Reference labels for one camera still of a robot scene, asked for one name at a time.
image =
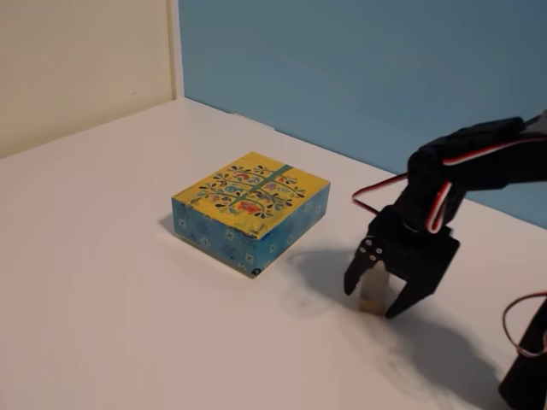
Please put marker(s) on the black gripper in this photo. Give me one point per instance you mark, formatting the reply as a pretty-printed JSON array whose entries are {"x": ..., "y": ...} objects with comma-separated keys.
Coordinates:
[{"x": 411, "y": 251}]

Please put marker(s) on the blue backdrop panel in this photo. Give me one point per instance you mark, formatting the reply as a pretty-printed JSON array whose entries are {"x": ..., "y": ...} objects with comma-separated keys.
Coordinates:
[{"x": 363, "y": 64}]

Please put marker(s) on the yellow blue floral box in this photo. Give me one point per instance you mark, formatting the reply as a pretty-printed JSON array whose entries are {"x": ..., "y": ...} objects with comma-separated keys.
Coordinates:
[{"x": 252, "y": 192}]

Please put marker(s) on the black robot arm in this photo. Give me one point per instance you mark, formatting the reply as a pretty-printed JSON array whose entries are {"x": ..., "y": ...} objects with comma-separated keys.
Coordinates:
[{"x": 470, "y": 175}]

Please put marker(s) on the wooden Jenga block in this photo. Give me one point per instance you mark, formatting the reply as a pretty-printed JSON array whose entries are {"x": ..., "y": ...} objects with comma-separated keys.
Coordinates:
[{"x": 376, "y": 294}]

